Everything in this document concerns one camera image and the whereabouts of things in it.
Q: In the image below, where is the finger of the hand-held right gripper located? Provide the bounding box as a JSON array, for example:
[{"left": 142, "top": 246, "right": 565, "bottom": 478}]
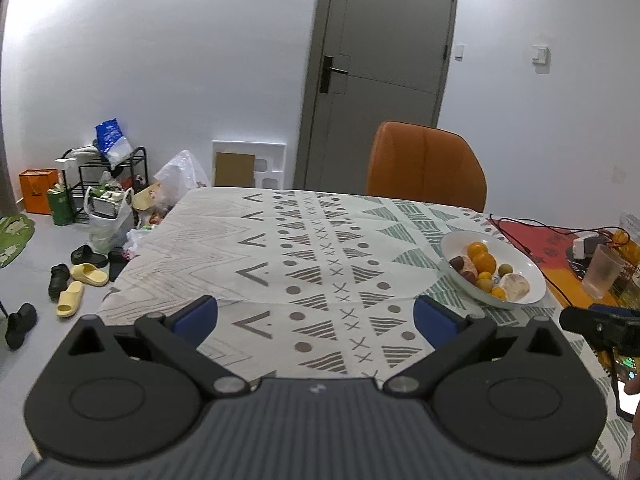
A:
[{"left": 559, "top": 305, "right": 607, "bottom": 347}]

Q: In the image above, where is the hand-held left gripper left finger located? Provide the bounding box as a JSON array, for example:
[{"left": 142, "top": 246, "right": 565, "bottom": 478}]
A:
[{"left": 65, "top": 295, "right": 252, "bottom": 399}]

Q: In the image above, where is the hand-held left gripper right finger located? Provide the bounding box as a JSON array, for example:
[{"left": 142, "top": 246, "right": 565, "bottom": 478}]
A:
[{"left": 382, "top": 295, "right": 571, "bottom": 397}]

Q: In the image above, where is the white plate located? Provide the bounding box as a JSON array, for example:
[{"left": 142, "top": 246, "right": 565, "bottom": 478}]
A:
[{"left": 439, "top": 230, "right": 548, "bottom": 310}]

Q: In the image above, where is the large peeled pomelo segment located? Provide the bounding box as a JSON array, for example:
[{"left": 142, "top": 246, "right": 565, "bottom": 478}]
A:
[{"left": 500, "top": 274, "right": 530, "bottom": 302}]

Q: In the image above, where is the person's right hand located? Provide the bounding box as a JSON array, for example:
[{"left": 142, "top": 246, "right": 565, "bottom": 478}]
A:
[{"left": 625, "top": 375, "right": 640, "bottom": 461}]

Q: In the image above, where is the frosted plastic cup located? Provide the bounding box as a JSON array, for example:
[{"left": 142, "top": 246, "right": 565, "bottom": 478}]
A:
[{"left": 580, "top": 244, "right": 625, "bottom": 300}]

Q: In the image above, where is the black smartphone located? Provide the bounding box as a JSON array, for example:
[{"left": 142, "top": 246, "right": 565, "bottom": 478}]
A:
[{"left": 610, "top": 347, "right": 640, "bottom": 422}]

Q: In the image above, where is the white power adapter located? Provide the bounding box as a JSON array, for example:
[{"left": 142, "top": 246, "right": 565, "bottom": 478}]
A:
[{"left": 572, "top": 233, "right": 601, "bottom": 260}]

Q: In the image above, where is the red table mat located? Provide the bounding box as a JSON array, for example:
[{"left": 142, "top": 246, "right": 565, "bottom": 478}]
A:
[{"left": 489, "top": 216, "right": 593, "bottom": 306}]

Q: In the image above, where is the black slipper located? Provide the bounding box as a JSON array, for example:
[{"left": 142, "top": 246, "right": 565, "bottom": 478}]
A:
[
  {"left": 48, "top": 263, "right": 71, "bottom": 297},
  {"left": 70, "top": 244, "right": 109, "bottom": 267},
  {"left": 107, "top": 247, "right": 133, "bottom": 282}
]

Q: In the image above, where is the yellow slipper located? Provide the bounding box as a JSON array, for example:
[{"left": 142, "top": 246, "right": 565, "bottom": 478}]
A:
[
  {"left": 55, "top": 281, "right": 85, "bottom": 318},
  {"left": 69, "top": 262, "right": 110, "bottom": 288}
]

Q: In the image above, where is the white plastic bag with boxes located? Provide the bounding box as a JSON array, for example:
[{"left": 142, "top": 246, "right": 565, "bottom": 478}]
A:
[{"left": 83, "top": 185, "right": 136, "bottom": 254}]

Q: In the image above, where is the patterned white tablecloth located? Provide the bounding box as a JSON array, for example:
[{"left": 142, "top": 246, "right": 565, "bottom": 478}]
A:
[{"left": 95, "top": 187, "right": 640, "bottom": 480}]

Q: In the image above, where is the clear plastic bag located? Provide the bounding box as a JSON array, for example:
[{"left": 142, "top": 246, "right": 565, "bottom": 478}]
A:
[{"left": 150, "top": 149, "right": 211, "bottom": 211}]

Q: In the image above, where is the brown cardboard sheet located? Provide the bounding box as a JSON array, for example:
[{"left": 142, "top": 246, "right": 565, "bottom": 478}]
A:
[{"left": 214, "top": 152, "right": 256, "bottom": 188}]

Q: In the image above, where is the orange leather chair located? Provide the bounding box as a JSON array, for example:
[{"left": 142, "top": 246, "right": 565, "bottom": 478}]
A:
[{"left": 366, "top": 121, "right": 488, "bottom": 214}]

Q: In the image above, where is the black shoe rack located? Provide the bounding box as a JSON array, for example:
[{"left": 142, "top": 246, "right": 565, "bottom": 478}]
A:
[{"left": 61, "top": 146, "right": 150, "bottom": 223}]

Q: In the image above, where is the white foam packaging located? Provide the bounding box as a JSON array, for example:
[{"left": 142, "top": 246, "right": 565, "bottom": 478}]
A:
[{"left": 211, "top": 140, "right": 288, "bottom": 190}]

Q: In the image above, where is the green shopping bag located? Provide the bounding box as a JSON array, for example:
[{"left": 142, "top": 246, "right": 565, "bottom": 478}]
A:
[{"left": 47, "top": 184, "right": 77, "bottom": 227}]

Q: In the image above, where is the black shoe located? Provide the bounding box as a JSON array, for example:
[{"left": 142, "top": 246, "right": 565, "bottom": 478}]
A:
[{"left": 4, "top": 302, "right": 39, "bottom": 350}]

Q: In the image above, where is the blue and white bag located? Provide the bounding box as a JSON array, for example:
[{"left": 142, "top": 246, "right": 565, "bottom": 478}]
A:
[{"left": 94, "top": 118, "right": 134, "bottom": 170}]

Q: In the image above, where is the green floor mat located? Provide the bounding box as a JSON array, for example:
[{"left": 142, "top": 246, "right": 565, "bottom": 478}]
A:
[{"left": 0, "top": 213, "right": 36, "bottom": 271}]

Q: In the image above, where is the orange paper bag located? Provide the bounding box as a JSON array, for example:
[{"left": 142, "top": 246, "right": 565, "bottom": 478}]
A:
[{"left": 18, "top": 168, "right": 60, "bottom": 216}]

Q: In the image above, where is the grey door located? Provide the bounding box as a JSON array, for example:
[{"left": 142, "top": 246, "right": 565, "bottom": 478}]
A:
[{"left": 293, "top": 0, "right": 461, "bottom": 197}]

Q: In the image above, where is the black cable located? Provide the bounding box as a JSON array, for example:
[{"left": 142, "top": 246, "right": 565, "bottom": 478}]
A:
[{"left": 487, "top": 216, "right": 623, "bottom": 311}]

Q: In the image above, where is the black door handle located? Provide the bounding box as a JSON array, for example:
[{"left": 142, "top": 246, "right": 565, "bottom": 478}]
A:
[{"left": 318, "top": 55, "right": 350, "bottom": 94}]

